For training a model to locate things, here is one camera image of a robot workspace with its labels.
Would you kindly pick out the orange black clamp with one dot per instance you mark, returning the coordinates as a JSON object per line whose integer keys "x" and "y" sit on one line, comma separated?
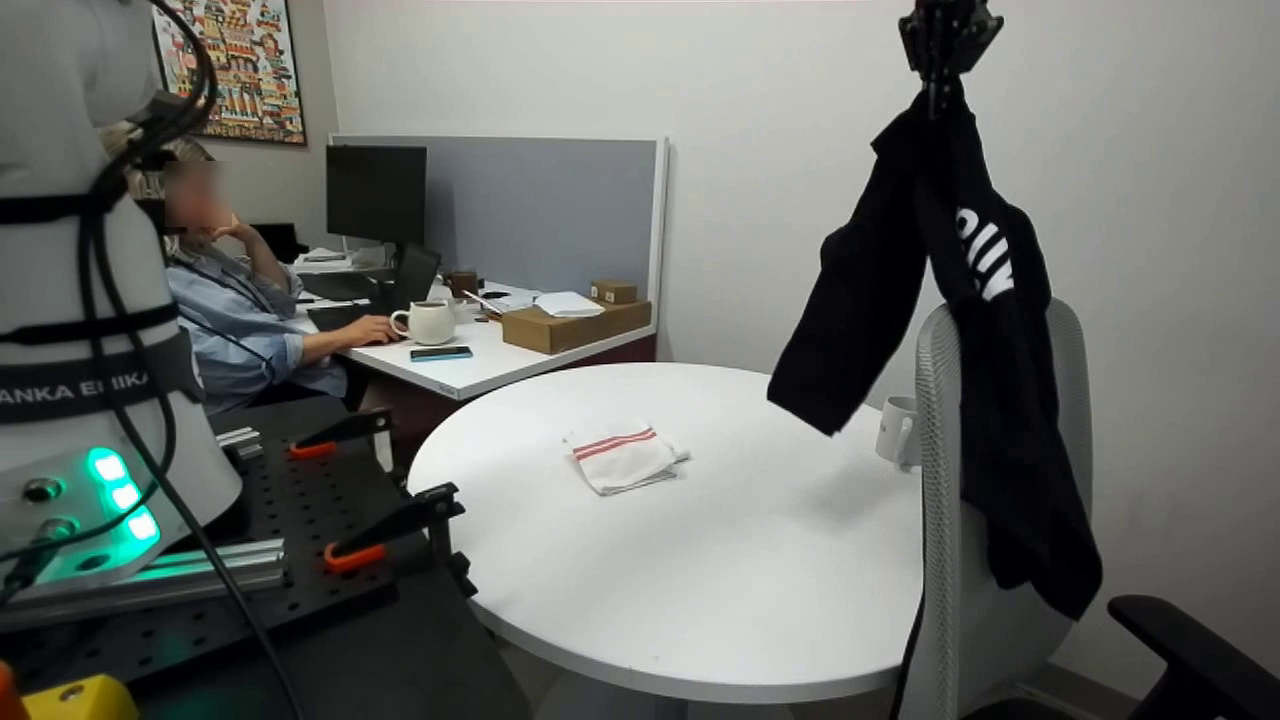
{"x": 360, "y": 425}
{"x": 368, "y": 544}

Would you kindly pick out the white coffee mug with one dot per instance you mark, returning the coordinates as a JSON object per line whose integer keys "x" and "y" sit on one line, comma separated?
{"x": 426, "y": 325}

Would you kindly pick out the white red-striped folded towel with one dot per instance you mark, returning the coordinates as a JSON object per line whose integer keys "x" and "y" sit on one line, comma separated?
{"x": 616, "y": 456}

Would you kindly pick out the black cloth with white logo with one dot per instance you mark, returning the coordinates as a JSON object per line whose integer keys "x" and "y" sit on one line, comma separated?
{"x": 934, "y": 209}

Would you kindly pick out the black chair armrest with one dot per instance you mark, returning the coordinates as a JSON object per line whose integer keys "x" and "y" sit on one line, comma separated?
{"x": 1207, "y": 677}

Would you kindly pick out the orange black clamp front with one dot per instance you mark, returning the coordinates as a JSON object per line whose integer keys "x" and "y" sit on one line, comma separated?
{"x": 368, "y": 544}

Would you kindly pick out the seated person in blue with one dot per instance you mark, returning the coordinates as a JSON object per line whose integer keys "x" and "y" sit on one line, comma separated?
{"x": 235, "y": 298}

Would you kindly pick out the small cardboard box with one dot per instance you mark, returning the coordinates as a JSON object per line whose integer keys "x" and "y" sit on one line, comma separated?
{"x": 614, "y": 293}

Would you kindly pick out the white paper sheets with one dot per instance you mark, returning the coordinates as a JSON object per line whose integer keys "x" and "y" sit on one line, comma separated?
{"x": 566, "y": 305}

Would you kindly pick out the grey desk partition panel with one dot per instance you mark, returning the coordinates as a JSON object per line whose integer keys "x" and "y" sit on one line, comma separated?
{"x": 545, "y": 213}

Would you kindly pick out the yellow tool block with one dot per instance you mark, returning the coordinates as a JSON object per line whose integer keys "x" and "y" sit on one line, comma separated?
{"x": 89, "y": 697}

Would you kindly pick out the black perforated mounting board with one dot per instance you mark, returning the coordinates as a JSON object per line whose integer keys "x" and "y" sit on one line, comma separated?
{"x": 176, "y": 618}

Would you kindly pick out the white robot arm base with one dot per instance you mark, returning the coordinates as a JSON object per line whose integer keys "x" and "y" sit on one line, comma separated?
{"x": 104, "y": 444}

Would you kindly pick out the colourful framed wall picture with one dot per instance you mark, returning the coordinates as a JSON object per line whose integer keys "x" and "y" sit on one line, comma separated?
{"x": 257, "y": 76}

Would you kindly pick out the black smartphone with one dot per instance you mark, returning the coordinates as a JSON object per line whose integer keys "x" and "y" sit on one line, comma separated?
{"x": 443, "y": 352}

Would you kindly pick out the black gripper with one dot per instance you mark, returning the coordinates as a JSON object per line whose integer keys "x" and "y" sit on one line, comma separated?
{"x": 951, "y": 37}

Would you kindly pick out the orange black clamp rear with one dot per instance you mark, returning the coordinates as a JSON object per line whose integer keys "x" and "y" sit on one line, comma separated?
{"x": 360, "y": 425}

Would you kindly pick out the flat cardboard box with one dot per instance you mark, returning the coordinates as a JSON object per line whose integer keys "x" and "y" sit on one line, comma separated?
{"x": 545, "y": 334}

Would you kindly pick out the black computer monitor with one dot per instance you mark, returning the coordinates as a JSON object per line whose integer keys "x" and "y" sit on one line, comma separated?
{"x": 378, "y": 195}

